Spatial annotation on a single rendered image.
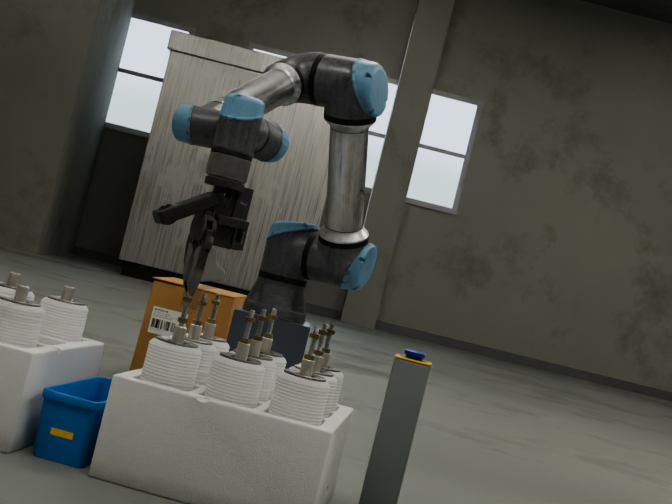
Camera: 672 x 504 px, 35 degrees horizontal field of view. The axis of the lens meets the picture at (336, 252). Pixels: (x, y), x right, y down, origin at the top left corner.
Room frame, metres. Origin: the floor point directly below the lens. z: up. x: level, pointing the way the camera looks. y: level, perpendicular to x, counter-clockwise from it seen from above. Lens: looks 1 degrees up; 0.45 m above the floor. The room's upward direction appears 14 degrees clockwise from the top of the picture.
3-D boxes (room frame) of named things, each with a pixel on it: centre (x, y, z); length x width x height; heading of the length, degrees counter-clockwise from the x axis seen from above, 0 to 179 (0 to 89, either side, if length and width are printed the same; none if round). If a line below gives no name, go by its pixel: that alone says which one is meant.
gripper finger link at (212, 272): (1.90, 0.21, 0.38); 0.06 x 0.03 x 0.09; 117
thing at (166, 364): (1.91, 0.24, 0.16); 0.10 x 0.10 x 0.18
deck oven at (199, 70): (8.70, 0.90, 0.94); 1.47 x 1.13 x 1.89; 92
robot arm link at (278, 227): (2.56, 0.10, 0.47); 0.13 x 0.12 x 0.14; 68
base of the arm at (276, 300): (2.56, 0.11, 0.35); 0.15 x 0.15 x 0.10
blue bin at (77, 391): (2.03, 0.37, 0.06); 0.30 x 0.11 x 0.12; 173
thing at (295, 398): (1.89, 0.00, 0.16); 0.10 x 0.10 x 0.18
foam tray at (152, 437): (2.02, 0.10, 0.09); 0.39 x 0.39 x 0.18; 83
